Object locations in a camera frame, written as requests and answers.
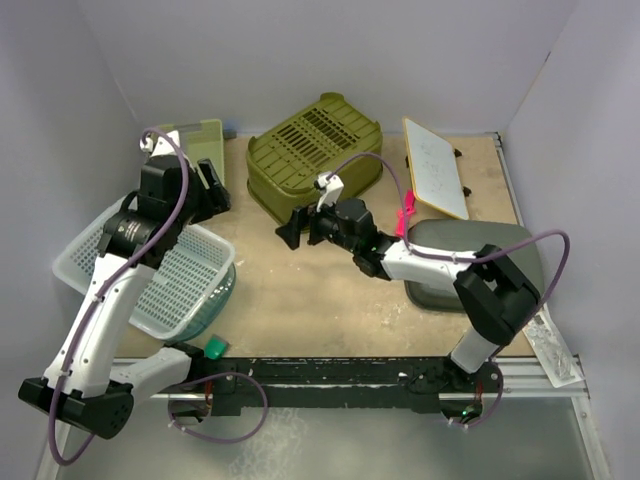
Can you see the teal transparent basket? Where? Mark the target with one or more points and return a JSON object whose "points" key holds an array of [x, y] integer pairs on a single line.
{"points": [[211, 308]]}

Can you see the plastic bag with label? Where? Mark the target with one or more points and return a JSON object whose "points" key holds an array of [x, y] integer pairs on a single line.
{"points": [[551, 350]]}

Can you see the aluminium frame rail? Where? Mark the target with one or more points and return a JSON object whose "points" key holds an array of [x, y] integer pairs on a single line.
{"points": [[581, 403]]}

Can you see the large grey plastic tub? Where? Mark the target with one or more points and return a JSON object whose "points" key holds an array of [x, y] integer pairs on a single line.
{"points": [[469, 235]]}

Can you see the teal green sponge block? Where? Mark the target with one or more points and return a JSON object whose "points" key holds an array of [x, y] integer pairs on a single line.
{"points": [[216, 347]]}

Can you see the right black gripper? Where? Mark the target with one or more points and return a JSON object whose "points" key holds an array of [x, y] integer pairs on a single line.
{"points": [[291, 232]]}

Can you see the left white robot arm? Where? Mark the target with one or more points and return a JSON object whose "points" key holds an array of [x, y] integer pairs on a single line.
{"points": [[80, 387]]}

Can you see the olive green plastic tub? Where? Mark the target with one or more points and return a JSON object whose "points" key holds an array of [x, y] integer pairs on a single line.
{"points": [[284, 162]]}

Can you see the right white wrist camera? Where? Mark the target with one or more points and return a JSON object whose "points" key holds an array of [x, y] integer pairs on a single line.
{"points": [[330, 187]]}

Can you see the white perforated plastic basket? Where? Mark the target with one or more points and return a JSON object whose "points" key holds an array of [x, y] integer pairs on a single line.
{"points": [[188, 275]]}

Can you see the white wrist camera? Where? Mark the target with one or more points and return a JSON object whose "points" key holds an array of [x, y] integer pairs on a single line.
{"points": [[153, 144], [330, 187]]}

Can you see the white board yellow frame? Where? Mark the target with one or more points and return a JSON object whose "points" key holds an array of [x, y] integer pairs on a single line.
{"points": [[434, 171]]}

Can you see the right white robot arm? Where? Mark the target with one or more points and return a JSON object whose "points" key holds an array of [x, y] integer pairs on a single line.
{"points": [[495, 294]]}

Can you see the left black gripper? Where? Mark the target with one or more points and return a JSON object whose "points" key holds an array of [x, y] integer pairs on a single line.
{"points": [[214, 198]]}

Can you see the small grey blue block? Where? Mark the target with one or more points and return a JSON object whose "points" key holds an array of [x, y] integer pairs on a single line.
{"points": [[229, 130]]}

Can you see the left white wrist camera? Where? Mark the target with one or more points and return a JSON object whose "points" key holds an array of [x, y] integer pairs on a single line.
{"points": [[153, 144]]}

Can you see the pink plastic clip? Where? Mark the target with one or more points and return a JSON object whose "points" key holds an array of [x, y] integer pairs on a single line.
{"points": [[405, 213]]}

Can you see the light green plastic basket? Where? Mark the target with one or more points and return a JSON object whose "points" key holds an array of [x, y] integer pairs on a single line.
{"points": [[202, 140]]}

